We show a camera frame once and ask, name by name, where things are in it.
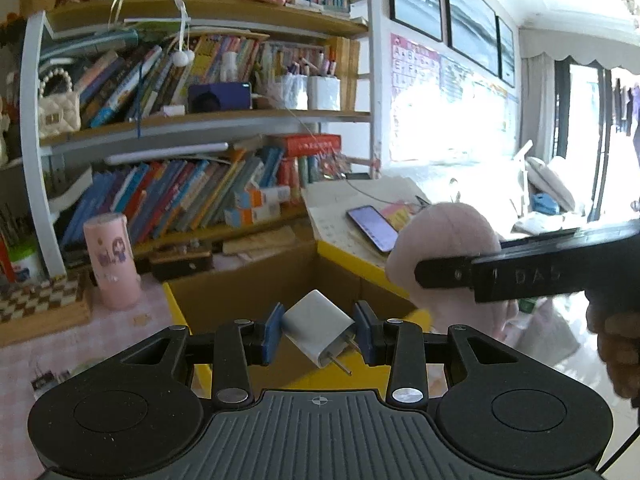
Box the long row of leaning books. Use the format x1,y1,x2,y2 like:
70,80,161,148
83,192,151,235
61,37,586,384
60,147,321,248

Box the orange white carton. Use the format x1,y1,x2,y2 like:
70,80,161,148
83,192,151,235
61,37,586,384
225,205,281,226
235,186,291,208

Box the black cable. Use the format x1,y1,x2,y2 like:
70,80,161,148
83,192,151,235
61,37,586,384
597,427,640,473

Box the white chair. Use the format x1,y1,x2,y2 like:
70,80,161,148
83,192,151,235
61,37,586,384
515,142,591,233

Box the person's right hand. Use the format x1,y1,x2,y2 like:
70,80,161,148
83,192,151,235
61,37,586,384
585,290,640,402

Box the white wooden bookshelf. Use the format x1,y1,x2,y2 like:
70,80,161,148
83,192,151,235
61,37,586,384
20,0,376,281

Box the purple box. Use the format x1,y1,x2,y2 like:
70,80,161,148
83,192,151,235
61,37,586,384
188,82,252,113

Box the pink alphabet wall poster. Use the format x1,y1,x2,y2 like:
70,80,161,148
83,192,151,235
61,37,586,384
390,34,443,161

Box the narrow framed grey picture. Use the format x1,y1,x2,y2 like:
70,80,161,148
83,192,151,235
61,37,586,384
496,16,516,88

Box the brown cardboard sheet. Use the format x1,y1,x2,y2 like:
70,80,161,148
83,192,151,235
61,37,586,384
222,227,298,256

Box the white pen holder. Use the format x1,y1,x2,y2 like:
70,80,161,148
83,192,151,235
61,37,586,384
307,76,342,111
282,74,308,110

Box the white curtain valance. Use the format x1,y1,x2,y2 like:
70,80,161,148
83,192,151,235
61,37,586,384
520,20,640,68

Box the white quilted handbag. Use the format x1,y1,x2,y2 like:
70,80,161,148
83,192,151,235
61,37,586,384
37,70,81,138

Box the white jar with green lid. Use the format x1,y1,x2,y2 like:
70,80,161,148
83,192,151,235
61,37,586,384
7,245,46,283

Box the pink cylindrical canister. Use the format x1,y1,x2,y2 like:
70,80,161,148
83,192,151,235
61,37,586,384
82,212,141,311

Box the pink checked desktop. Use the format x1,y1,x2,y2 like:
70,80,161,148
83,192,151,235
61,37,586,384
0,280,201,411

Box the pink sticky notes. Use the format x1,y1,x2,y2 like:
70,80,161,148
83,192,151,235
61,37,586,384
385,202,416,231

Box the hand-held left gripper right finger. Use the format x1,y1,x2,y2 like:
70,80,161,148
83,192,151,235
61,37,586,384
354,301,521,406

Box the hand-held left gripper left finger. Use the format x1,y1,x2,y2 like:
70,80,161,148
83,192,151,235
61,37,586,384
120,302,286,407

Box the red book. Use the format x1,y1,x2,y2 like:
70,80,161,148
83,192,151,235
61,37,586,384
282,134,343,158

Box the row of colourful picture books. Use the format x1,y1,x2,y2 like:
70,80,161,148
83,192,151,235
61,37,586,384
75,35,361,126

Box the black wooden box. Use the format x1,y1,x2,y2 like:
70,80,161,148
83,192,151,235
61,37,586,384
150,245,213,281

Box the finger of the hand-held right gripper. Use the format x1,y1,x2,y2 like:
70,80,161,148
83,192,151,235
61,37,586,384
414,255,481,291

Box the white charger adapter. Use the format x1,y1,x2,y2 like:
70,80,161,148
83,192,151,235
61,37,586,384
281,289,361,376

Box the pink plush toy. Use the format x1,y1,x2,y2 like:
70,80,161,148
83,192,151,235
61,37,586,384
384,202,521,341

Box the wooden chessboard box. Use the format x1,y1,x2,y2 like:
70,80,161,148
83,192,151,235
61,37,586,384
0,275,93,347

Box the cardboard box with yellow edges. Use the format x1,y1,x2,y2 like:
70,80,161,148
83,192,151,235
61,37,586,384
162,239,436,401

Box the white wall chart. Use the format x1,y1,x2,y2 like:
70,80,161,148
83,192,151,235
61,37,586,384
440,55,518,156

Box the black smartphone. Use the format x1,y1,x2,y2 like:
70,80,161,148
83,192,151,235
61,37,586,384
346,205,401,253

